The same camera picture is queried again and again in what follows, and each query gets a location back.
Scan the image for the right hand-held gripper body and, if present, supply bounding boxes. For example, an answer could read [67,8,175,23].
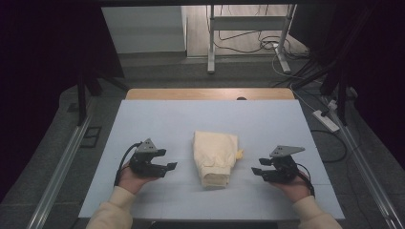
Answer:
[263,145,307,184]

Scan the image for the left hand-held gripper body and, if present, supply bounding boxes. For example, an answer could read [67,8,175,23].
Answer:
[128,137,168,178]

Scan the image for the cream baby pants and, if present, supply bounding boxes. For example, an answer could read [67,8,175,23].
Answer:
[192,130,245,190]

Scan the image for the person's left hand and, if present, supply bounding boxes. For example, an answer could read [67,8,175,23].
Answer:
[117,161,160,196]

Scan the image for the person's right hand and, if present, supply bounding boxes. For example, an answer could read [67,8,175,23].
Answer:
[270,171,312,204]

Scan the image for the black floor socket plate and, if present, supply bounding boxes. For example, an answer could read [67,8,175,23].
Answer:
[79,126,103,149]

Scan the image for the white power strip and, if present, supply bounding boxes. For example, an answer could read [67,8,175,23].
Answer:
[311,109,341,134]

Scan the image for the wooden table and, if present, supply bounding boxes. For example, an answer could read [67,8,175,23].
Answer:
[125,88,296,101]

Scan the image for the black metal stand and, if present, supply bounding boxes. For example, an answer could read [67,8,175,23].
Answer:
[75,61,130,127]
[290,6,375,127]

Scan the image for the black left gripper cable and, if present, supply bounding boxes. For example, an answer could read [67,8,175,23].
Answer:
[113,141,143,187]

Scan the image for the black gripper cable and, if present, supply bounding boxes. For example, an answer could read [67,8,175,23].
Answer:
[295,162,316,198]
[113,141,143,187]

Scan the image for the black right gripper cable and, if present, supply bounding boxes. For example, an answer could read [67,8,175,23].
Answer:
[295,162,316,198]

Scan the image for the black floor cable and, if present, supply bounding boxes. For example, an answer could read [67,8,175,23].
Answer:
[309,128,349,164]

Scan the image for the aluminium rail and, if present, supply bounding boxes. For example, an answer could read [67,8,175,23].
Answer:
[327,106,405,229]
[26,114,94,229]

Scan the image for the white floor cable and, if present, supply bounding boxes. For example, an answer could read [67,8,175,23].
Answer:
[271,52,323,113]

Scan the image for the bundle of floor cables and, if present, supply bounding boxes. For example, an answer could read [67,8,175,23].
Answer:
[211,30,310,61]

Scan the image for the white wall panel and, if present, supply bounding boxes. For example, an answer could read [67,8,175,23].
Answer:
[101,6,187,54]

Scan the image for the white desk frame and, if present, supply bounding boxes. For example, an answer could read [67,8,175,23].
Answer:
[206,3,298,75]

